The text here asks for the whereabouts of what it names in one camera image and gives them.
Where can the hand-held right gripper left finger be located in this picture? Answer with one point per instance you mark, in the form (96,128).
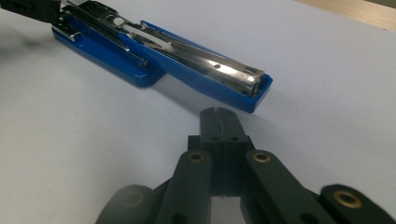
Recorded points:
(211,130)

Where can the white table cover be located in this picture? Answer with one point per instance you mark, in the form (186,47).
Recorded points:
(62,140)

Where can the wooden table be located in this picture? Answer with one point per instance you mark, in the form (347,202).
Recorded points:
(358,11)

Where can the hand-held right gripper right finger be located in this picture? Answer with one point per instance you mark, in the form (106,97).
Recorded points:
(232,137)

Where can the blue stapler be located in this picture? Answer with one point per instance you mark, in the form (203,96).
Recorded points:
(186,74)

